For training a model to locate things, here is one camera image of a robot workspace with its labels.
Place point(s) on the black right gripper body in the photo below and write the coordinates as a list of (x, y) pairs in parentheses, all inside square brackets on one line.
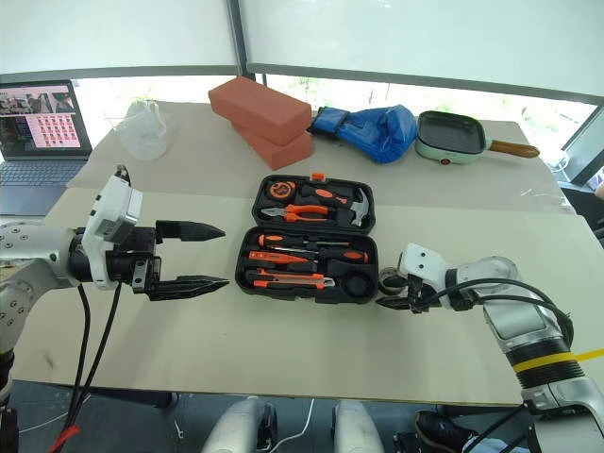
[(422, 299)]

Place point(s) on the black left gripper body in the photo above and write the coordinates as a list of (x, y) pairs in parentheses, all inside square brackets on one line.
[(139, 264)]

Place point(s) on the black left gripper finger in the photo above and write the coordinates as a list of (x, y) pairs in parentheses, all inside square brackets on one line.
[(189, 288), (189, 231)]

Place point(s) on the tape roll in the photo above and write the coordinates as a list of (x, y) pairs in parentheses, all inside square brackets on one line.
[(388, 283)]

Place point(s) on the orange voltage tester pen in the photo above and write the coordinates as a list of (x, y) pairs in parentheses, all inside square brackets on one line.
[(273, 257)]

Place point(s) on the orange black utility knife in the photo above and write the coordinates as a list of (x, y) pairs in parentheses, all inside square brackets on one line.
[(283, 284)]

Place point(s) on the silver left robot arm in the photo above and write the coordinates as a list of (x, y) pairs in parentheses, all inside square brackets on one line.
[(33, 250)]

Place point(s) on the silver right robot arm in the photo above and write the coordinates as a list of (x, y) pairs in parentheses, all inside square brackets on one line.
[(514, 325)]

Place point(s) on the black plastic tool case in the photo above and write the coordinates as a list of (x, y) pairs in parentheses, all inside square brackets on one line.
[(363, 236)]

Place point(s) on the orange black tape measure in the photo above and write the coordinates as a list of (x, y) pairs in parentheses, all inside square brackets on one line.
[(280, 189)]

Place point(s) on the clear plastic measuring jug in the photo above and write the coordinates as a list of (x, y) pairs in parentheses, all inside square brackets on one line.
[(141, 134)]

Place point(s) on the red brick block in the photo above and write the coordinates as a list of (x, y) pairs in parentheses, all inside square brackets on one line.
[(288, 153), (259, 106)]

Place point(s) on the silver rounded robot leg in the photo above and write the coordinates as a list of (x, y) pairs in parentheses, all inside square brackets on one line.
[(354, 424), (236, 424)]

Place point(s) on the mint green electric pan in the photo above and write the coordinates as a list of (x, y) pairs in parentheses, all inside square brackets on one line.
[(448, 134)]

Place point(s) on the blue boxing glove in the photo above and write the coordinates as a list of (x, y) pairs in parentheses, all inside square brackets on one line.
[(382, 134)]

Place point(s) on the open grey laptop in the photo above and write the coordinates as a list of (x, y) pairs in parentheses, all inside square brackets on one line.
[(42, 118)]

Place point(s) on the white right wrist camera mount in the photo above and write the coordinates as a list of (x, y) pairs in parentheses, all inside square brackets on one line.
[(424, 264)]

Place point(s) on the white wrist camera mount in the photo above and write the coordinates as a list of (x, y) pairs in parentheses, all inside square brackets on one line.
[(111, 203), (424, 264)]

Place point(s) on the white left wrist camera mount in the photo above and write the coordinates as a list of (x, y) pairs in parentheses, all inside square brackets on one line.
[(111, 203)]

